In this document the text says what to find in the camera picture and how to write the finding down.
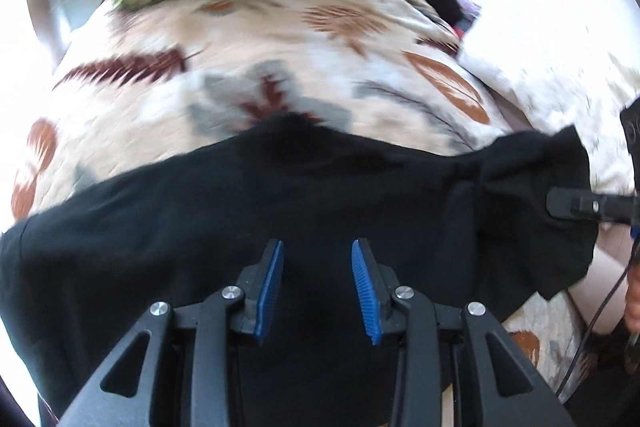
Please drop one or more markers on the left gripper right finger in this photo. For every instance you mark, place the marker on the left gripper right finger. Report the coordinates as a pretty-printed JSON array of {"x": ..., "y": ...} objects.
[{"x": 493, "y": 382}]

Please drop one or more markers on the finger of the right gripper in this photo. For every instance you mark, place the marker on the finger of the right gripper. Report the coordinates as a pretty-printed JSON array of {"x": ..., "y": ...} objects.
[{"x": 582, "y": 205}]

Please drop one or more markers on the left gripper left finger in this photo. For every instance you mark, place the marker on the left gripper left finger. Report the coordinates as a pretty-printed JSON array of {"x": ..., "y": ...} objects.
[{"x": 180, "y": 366}]

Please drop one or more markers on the black pants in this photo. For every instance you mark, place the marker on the black pants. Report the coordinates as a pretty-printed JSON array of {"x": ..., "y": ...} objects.
[{"x": 75, "y": 277}]

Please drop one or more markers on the right hand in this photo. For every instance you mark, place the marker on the right hand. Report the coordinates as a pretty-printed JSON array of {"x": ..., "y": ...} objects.
[{"x": 632, "y": 301}]

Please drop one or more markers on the white floral pillow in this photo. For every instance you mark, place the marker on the white floral pillow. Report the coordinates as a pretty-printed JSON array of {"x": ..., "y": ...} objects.
[{"x": 563, "y": 63}]

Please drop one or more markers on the floral quilted bedspread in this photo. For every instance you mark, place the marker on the floral quilted bedspread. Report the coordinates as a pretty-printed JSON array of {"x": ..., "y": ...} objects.
[{"x": 137, "y": 88}]

